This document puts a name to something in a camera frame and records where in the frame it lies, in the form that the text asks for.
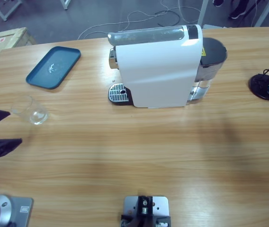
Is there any grey base plate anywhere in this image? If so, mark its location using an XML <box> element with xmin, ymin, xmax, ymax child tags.
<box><xmin>8</xmin><ymin>196</ymin><xmax>35</xmax><ymax>227</ymax></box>

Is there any blue rectangular plastic tray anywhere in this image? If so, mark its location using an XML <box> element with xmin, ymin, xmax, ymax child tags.
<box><xmin>25</xmin><ymin>46</ymin><xmax>82</xmax><ymax>90</ymax></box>

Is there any black drip tray with grate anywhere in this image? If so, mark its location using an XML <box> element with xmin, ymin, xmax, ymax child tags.
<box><xmin>108</xmin><ymin>82</ymin><xmax>132</xmax><ymax>105</ymax></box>

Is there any clear drinking glass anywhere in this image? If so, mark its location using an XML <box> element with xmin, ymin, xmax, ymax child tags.
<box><xmin>10</xmin><ymin>95</ymin><xmax>49</xmax><ymax>125</ymax></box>

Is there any white floor cable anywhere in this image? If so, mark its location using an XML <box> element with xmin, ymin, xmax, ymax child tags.
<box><xmin>77</xmin><ymin>0</ymin><xmax>201</xmax><ymax>41</ymax></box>

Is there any grey coffee machine lever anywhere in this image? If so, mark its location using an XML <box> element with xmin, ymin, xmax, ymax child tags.
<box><xmin>108</xmin><ymin>25</ymin><xmax>188</xmax><ymax>46</ymax></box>

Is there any white metal table frame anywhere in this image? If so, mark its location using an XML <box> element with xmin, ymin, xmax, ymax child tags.
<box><xmin>0</xmin><ymin>0</ymin><xmax>23</xmax><ymax>22</ymax></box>

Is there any white capsule coffee machine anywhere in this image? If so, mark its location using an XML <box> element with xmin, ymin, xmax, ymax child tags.
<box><xmin>108</xmin><ymin>24</ymin><xmax>204</xmax><ymax>110</ymax></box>

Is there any black floor cable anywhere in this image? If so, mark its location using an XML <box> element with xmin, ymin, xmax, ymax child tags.
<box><xmin>154</xmin><ymin>9</ymin><xmax>181</xmax><ymax>28</ymax></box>

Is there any wooden crate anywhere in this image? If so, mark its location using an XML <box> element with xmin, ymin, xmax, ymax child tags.
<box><xmin>0</xmin><ymin>27</ymin><xmax>37</xmax><ymax>79</ymax></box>

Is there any white metal post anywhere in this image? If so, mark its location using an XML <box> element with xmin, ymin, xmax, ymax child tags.
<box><xmin>197</xmin><ymin>0</ymin><xmax>210</xmax><ymax>26</ymax></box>
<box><xmin>254</xmin><ymin>0</ymin><xmax>269</xmax><ymax>28</ymax></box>

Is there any black capsule holder with rods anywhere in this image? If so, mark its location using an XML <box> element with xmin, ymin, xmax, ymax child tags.
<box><xmin>248</xmin><ymin>48</ymin><xmax>269</xmax><ymax>101</ymax></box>

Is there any person's dark trouser leg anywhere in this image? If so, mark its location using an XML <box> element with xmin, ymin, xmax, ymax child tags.
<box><xmin>233</xmin><ymin>0</ymin><xmax>252</xmax><ymax>14</ymax></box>

